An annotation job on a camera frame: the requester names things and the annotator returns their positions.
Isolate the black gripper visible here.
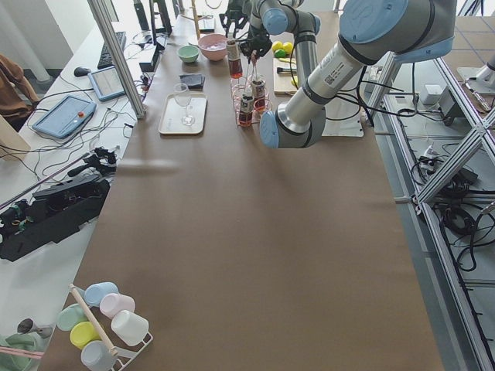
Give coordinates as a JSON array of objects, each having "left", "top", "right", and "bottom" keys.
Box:
[
  {"left": 219, "top": 0, "right": 248, "bottom": 37},
  {"left": 239, "top": 34, "right": 271, "bottom": 58}
]

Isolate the copper wire bottle basket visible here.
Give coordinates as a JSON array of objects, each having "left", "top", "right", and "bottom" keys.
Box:
[{"left": 230, "top": 52, "right": 271, "bottom": 128}]

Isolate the tea bottle white cap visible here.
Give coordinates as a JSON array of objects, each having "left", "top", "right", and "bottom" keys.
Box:
[
  {"left": 251, "top": 78, "right": 266, "bottom": 112},
  {"left": 238, "top": 94, "right": 254, "bottom": 127}
]

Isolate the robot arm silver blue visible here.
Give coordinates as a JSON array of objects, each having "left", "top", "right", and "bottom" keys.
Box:
[{"left": 241, "top": 1, "right": 456, "bottom": 148}]

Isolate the steel muddler black tip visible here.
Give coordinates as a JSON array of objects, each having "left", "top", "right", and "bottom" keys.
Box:
[{"left": 276, "top": 66, "right": 297, "bottom": 75}]

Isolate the pink bowl with ice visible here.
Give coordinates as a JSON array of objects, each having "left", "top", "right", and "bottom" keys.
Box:
[{"left": 198, "top": 33, "right": 227, "bottom": 61}]

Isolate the wooden cutting board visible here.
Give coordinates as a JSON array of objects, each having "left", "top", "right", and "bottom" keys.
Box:
[{"left": 272, "top": 58, "right": 297, "bottom": 94}]

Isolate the small mint green bowl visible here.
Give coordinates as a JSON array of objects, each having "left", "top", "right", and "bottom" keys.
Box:
[{"left": 177, "top": 45, "right": 200, "bottom": 63}]

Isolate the grey folded cloth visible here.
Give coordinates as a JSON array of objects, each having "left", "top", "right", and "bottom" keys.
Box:
[{"left": 179, "top": 73, "right": 205, "bottom": 89}]

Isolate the clear wine glass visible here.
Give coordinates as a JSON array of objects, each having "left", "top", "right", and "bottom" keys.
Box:
[{"left": 174, "top": 83, "right": 195, "bottom": 126}]

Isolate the cream serving tray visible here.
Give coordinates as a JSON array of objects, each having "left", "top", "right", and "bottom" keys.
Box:
[{"left": 158, "top": 92, "right": 207, "bottom": 135}]

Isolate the black keyboard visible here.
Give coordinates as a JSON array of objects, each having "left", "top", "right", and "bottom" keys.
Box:
[{"left": 97, "top": 31, "right": 128, "bottom": 70}]

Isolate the blue teach pendant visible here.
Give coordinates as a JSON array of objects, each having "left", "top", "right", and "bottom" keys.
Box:
[
  {"left": 88, "top": 66, "right": 125, "bottom": 102},
  {"left": 32, "top": 95, "right": 97, "bottom": 138}
]

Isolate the black computer mouse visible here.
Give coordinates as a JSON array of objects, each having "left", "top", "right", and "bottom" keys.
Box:
[{"left": 73, "top": 66, "right": 91, "bottom": 77}]

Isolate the black equipment case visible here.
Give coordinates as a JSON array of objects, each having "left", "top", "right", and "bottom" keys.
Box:
[{"left": 1, "top": 175, "right": 110, "bottom": 261}]

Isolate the pink plastic cup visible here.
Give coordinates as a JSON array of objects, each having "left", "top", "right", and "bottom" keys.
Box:
[{"left": 99, "top": 293, "right": 135, "bottom": 318}]

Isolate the light blue plastic cup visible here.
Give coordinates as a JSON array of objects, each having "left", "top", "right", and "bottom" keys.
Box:
[{"left": 84, "top": 281, "right": 119, "bottom": 307}]

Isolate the white plastic cup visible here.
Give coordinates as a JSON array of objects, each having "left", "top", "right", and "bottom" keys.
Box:
[{"left": 111, "top": 310, "right": 149, "bottom": 346}]

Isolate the green plastic cup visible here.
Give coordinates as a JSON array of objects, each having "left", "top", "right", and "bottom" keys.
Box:
[{"left": 56, "top": 303, "right": 87, "bottom": 332}]

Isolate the yellow plastic cup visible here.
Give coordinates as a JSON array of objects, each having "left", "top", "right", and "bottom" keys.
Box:
[{"left": 70, "top": 321, "right": 101, "bottom": 349}]

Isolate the grey plastic cup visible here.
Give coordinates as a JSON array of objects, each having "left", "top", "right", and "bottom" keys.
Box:
[{"left": 80, "top": 340, "right": 117, "bottom": 371}]

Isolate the steel cocktail jigger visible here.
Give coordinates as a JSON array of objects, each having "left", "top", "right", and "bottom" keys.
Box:
[{"left": 17, "top": 318, "right": 53, "bottom": 339}]

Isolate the green bowl with utensils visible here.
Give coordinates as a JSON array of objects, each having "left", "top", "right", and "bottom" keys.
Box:
[{"left": 0, "top": 332, "right": 50, "bottom": 371}]

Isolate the aluminium frame post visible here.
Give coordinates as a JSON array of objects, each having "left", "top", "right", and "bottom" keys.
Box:
[{"left": 87, "top": 0, "right": 145, "bottom": 119}]

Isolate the white wire cup rack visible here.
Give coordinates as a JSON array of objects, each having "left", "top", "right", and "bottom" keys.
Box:
[{"left": 70, "top": 284, "right": 153, "bottom": 370}]

